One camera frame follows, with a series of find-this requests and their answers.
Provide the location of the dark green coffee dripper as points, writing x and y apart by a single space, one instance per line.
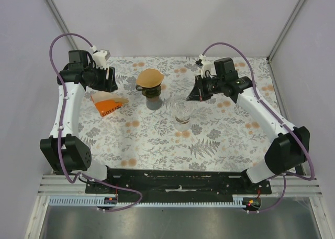
149 92

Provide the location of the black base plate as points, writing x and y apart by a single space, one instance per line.
159 185

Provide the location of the white slotted cable duct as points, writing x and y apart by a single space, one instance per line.
116 202

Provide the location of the brown paper coffee filter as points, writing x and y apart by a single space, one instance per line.
150 78

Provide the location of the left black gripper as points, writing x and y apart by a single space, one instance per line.
109 85

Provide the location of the glass cup with brown band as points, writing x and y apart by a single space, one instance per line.
182 122

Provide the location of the floral tablecloth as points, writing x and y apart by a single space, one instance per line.
222 136

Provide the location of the orange coffee filter pack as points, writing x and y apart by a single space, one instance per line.
106 102

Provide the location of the aluminium frame post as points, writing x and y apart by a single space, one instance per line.
291 19
52 7

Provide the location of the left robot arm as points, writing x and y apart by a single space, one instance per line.
64 150

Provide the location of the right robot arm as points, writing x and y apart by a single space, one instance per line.
289 144

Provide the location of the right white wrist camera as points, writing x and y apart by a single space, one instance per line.
204 65

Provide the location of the left aluminium frame post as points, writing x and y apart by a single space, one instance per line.
52 7

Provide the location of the right aluminium frame post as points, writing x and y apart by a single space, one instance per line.
291 19

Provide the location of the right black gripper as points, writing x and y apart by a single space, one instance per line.
198 93

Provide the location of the clear glass carafe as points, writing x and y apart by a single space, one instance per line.
181 109

